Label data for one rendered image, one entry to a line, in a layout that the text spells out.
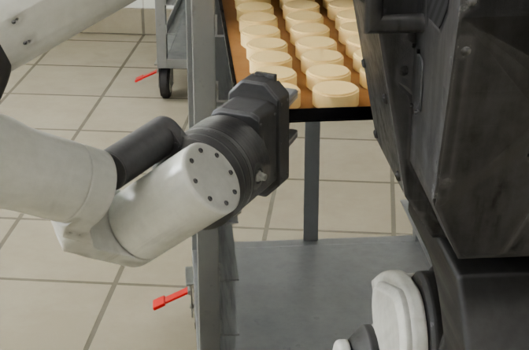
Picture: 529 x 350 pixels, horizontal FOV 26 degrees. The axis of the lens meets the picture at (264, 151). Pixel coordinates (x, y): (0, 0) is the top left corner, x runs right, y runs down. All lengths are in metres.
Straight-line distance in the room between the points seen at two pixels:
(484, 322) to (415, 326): 0.11
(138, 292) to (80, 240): 1.53
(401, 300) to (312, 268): 1.26
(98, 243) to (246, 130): 0.18
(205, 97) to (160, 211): 0.60
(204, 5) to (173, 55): 2.03
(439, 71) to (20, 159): 0.31
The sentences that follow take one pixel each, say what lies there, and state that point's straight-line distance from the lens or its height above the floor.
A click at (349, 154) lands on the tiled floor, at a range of 3.16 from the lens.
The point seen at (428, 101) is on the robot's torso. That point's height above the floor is 0.93.
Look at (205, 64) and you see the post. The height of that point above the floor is 0.73.
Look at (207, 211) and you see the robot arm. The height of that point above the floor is 0.80.
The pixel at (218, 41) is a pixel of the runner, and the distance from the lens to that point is 1.79.
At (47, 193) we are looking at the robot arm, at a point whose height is 0.84.
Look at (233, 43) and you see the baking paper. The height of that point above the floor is 0.77.
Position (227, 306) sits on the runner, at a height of 0.32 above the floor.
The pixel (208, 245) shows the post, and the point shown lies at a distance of 1.61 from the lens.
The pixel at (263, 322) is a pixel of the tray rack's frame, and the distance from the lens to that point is 2.05.
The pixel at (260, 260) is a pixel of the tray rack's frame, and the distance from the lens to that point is 2.25.
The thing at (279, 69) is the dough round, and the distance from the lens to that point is 1.28.
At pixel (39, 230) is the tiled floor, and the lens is 2.76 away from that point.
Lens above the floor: 1.19
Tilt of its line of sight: 22 degrees down
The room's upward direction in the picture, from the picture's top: straight up
